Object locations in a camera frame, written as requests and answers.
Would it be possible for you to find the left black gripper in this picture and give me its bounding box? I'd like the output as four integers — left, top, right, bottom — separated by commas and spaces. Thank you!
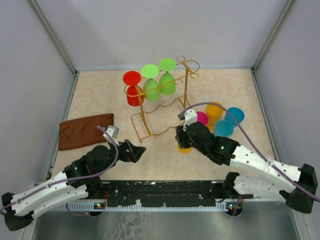
96, 137, 146, 176

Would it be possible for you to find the orange wine glass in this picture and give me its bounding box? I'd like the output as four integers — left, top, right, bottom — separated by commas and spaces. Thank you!
205, 104, 224, 133
177, 145, 193, 154

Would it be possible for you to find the magenta wine glass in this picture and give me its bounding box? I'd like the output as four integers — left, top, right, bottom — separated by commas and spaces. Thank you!
196, 111, 209, 126

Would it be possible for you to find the light blue wine glass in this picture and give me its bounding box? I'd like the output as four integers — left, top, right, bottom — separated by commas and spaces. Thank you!
213, 120, 234, 138

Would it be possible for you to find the green wine glass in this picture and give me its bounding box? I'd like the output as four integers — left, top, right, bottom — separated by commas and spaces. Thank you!
141, 64, 160, 102
158, 58, 176, 96

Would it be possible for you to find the red wine glass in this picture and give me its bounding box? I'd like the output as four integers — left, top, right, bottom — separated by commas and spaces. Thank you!
122, 70, 144, 107

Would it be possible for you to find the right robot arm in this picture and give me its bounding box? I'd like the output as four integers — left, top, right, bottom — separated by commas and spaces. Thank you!
175, 122, 318, 214

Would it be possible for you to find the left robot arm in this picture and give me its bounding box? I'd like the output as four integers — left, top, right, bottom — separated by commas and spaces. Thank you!
0, 140, 147, 232

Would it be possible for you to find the brown folded cloth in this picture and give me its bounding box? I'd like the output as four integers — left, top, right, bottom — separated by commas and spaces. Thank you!
58, 113, 114, 151

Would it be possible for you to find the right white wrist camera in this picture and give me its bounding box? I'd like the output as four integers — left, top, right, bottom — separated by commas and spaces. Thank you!
178, 108, 198, 132

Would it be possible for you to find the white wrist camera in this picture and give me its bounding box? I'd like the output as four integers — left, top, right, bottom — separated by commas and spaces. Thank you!
102, 125, 120, 146
178, 108, 198, 132

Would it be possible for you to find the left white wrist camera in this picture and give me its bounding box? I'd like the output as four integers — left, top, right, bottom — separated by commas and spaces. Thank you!
102, 125, 120, 146

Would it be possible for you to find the gold wire glass rack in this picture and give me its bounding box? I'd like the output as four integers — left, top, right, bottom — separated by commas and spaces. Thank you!
123, 55, 200, 142

